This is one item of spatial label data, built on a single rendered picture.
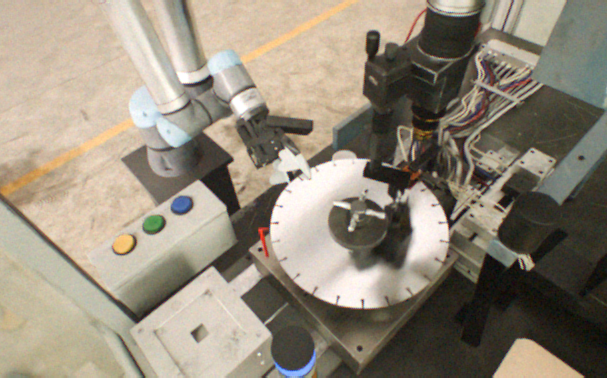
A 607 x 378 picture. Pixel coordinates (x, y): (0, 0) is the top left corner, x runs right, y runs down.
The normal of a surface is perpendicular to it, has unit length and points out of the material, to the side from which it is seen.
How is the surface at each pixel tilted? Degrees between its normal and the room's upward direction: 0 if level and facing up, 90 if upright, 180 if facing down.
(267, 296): 0
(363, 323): 0
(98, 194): 0
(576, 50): 90
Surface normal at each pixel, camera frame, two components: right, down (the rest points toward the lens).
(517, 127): -0.07, -0.62
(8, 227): 0.67, 0.55
